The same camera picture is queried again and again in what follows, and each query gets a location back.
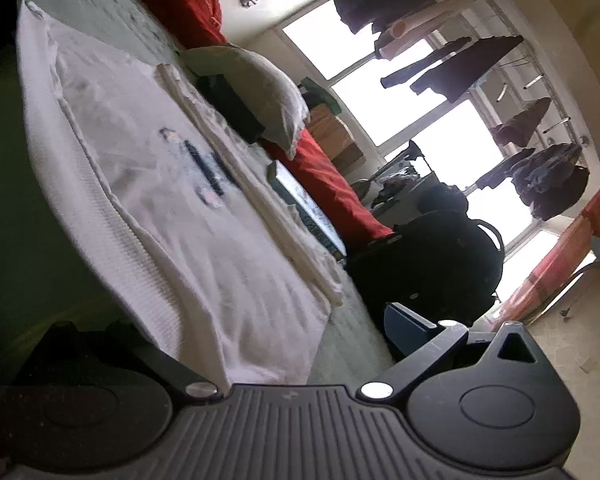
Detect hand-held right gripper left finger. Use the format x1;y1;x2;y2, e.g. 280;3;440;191
10;320;226;406

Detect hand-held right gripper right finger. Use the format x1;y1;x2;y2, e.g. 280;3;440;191
355;302;551;406

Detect white printed sweatshirt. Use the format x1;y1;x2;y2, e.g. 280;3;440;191
16;0;346;393

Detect dark hanging clothes bundle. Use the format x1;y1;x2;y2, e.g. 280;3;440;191
472;142;591;221

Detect black backpack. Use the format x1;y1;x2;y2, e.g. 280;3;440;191
345;185;506;333

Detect light blue book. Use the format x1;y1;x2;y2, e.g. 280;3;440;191
267;160;348;261

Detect red quilt roll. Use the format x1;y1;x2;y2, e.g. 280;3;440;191
115;0;396;241

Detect orange curtain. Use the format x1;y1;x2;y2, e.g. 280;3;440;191
497;180;600;323

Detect cardboard box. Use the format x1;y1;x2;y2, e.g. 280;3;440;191
307;105;366;163

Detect window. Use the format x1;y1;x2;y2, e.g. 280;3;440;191
280;0;581;306

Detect brown hanging garment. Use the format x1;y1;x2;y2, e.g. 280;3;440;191
491;97;552;148

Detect green stool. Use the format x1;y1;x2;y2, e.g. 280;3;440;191
300;77;341;116

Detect black pouch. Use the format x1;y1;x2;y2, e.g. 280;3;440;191
197;74;266;143

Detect dark hanging pants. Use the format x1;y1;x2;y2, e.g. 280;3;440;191
380;35;525;106

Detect grey pillow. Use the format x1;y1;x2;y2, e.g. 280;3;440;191
180;45;311;161

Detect metal drying rack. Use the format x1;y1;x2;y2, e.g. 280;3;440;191
430;0;588;146

